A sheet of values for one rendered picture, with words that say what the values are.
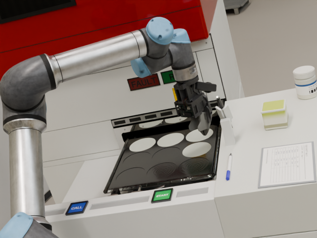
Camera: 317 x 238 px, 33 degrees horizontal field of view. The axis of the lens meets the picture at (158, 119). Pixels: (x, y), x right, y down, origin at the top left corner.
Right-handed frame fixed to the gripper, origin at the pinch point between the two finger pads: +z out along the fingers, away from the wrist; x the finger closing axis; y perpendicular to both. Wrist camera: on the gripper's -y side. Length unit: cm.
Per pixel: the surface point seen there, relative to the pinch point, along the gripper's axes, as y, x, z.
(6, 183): -20, -188, 66
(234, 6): -443, -279, 87
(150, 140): -1.3, -28.1, 7.3
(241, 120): -10.0, 7.9, 0.8
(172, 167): 13.0, -6.7, 7.4
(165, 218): 38.6, 11.0, 5.5
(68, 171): 11, -67, 19
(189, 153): 3.8, -6.0, 7.3
